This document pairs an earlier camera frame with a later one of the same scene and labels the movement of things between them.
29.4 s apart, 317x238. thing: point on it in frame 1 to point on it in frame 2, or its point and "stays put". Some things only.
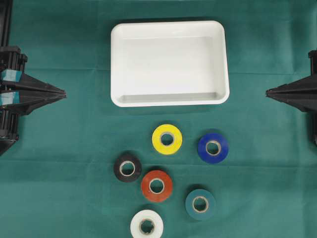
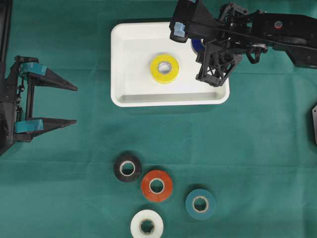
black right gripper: x=306 y=101 to x=224 y=51
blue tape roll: x=222 y=145 to x=199 y=48
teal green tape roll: x=200 y=204 stays put
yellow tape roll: x=167 y=129 to x=164 y=78
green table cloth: x=246 y=168 stays put
